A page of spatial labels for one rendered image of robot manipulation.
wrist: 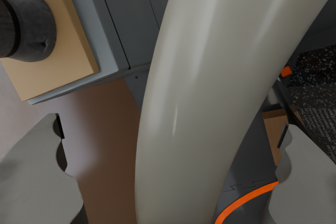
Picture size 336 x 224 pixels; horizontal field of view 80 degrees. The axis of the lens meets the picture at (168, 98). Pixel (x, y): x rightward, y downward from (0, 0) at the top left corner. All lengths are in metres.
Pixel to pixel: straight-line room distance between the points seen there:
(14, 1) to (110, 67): 0.25
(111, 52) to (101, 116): 1.26
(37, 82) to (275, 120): 1.13
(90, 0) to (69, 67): 0.19
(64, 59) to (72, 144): 1.57
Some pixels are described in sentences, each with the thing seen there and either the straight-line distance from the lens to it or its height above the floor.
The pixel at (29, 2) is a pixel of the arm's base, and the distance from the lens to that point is 0.63.
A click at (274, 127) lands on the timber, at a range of 1.30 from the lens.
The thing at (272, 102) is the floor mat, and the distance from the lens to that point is 1.37.
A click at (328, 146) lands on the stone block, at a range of 0.81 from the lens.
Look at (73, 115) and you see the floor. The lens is 1.99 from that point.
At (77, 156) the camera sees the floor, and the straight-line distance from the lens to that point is 2.17.
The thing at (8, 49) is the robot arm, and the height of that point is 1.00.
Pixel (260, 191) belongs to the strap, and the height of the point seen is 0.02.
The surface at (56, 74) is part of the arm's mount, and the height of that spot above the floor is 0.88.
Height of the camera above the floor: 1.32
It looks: 66 degrees down
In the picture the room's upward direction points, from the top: 128 degrees counter-clockwise
